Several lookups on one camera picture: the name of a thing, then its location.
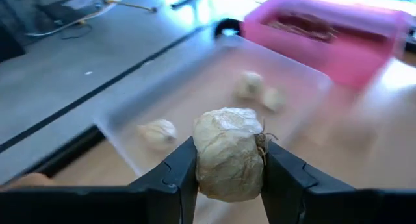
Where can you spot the black aluminium frame crossbar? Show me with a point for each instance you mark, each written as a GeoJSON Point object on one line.
{"type": "Point", "coordinates": [65, 156]}

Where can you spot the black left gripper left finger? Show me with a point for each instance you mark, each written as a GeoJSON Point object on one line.
{"type": "Point", "coordinates": [182, 172]}

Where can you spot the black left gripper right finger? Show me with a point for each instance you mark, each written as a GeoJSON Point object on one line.
{"type": "Point", "coordinates": [286, 178]}

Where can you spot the small white garlic bulb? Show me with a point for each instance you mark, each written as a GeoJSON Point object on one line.
{"type": "Point", "coordinates": [273, 99]}

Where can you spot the clear plastic bin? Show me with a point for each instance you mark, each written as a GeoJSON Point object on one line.
{"type": "Point", "coordinates": [201, 81]}

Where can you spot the pink plastic bin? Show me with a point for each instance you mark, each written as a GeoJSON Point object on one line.
{"type": "Point", "coordinates": [341, 61]}

